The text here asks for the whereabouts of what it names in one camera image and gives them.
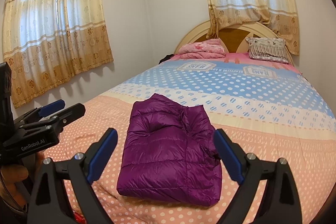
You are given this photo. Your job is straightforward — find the pink folded blanket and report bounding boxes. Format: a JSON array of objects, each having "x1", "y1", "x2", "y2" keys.
[{"x1": 177, "y1": 39, "x2": 226, "y2": 59}]

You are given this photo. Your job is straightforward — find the striped grey pillow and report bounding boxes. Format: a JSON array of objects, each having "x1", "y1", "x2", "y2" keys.
[{"x1": 245, "y1": 38, "x2": 290, "y2": 64}]

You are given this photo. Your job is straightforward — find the black item beside bed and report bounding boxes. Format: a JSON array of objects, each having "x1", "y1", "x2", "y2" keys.
[{"x1": 159, "y1": 54, "x2": 174, "y2": 64}]

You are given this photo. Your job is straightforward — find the beige curtain side window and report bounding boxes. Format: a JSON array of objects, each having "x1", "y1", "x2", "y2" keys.
[{"x1": 2, "y1": 0, "x2": 113, "y2": 107}]

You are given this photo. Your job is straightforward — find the cream wooden headboard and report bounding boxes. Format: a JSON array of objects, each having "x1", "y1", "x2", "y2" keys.
[{"x1": 174, "y1": 20, "x2": 278, "y2": 55}]

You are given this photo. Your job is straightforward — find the polka dot bed sheet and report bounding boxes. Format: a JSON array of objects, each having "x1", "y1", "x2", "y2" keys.
[{"x1": 43, "y1": 52, "x2": 336, "y2": 224}]

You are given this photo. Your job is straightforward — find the purple down jacket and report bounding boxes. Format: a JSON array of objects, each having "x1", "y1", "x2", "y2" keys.
[{"x1": 117, "y1": 94, "x2": 222, "y2": 207}]

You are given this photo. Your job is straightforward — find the person's left hand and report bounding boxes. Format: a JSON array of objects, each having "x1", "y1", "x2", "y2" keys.
[{"x1": 1, "y1": 151, "x2": 45, "y2": 215}]

